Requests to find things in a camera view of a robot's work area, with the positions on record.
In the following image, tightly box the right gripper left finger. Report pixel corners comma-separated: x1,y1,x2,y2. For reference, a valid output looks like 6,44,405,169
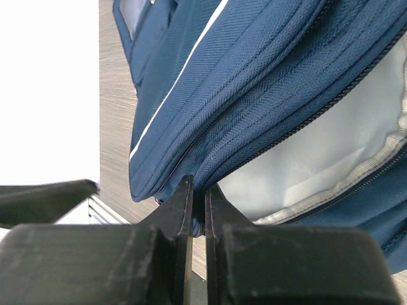
1,176,193,304

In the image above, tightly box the navy blue student backpack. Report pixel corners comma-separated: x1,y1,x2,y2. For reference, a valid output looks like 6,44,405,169
113,1,406,273

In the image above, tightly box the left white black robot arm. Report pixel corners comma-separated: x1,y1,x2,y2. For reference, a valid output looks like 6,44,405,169
1,179,99,229

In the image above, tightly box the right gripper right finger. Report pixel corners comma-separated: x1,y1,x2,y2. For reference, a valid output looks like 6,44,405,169
205,186,401,304

